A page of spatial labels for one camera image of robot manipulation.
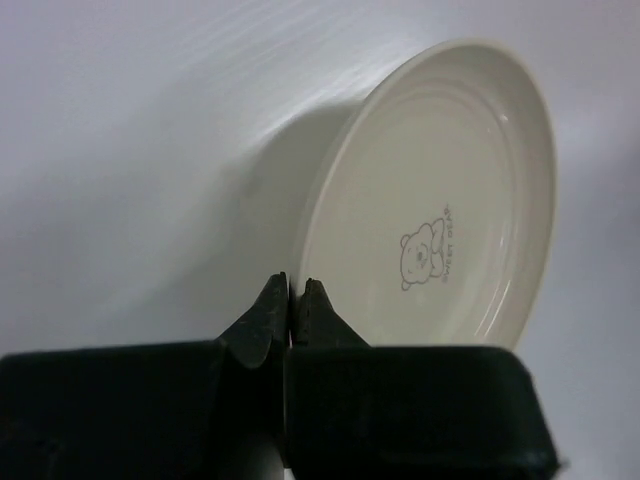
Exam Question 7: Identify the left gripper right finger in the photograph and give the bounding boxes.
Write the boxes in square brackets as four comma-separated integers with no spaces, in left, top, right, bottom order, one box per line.
[285,280,560,479]

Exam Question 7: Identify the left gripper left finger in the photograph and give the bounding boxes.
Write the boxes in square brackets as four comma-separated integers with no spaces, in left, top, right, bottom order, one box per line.
[1,273,289,479]

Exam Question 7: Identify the cream plate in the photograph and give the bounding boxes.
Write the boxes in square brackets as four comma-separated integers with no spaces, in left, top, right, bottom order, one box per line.
[290,39,557,349]

